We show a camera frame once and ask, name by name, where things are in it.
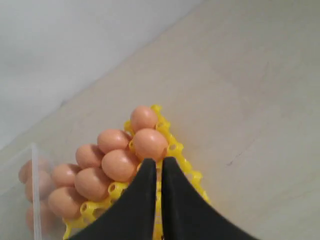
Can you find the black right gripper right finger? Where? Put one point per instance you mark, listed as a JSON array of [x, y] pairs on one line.
[[186, 215]]

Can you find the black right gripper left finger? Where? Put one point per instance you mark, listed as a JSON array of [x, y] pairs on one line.
[[132, 216]]

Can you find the yellow plastic egg tray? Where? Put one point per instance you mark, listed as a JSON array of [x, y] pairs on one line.
[[91, 210]]

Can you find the brown egg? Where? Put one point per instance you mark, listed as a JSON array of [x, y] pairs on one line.
[[89, 156], [26, 170], [120, 165], [48, 220], [63, 175], [112, 139], [44, 186], [149, 143], [65, 202], [143, 117], [92, 183]]

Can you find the clear plastic container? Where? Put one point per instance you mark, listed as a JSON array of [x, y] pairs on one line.
[[13, 201]]

